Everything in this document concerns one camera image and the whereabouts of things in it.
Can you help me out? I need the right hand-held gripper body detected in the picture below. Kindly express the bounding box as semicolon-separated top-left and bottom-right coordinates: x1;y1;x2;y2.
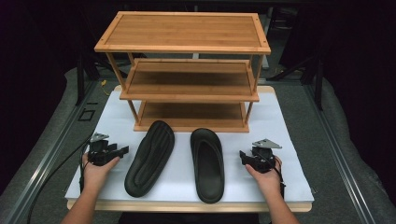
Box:
248;138;283;175

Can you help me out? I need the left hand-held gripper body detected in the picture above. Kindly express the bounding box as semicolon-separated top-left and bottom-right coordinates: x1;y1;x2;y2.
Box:
88;132;118;167

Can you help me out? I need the black slipper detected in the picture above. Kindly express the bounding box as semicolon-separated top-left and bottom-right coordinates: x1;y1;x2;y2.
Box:
190;127;226;204
123;119;176;198

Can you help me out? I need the wooden three-tier shoe rack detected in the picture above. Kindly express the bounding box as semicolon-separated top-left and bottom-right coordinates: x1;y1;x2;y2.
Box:
93;10;272;133

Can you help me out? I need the person's left hand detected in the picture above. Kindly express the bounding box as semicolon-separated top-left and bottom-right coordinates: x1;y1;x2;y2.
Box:
81;153;120;189

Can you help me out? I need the person's right hand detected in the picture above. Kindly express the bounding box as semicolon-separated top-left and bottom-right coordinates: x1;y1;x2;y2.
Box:
245;156;283;194

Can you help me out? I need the white table sheet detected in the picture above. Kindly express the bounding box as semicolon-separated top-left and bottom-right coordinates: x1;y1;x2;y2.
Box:
64;90;316;203

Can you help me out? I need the black metal stand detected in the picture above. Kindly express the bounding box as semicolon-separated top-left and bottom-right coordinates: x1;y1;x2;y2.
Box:
76;55;87;106
314;59;325;110

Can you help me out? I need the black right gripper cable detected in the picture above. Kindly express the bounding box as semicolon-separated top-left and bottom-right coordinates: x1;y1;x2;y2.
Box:
264;155;287;200

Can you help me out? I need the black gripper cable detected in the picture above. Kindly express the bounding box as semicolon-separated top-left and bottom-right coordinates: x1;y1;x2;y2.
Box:
264;155;287;200
27;138;94;224

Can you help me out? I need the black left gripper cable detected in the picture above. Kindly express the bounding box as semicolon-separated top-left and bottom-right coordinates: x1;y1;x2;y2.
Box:
27;138;94;224

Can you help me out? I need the metal floor rail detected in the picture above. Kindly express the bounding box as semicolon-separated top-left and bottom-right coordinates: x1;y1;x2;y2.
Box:
6;80;101;224
303;83;377;224

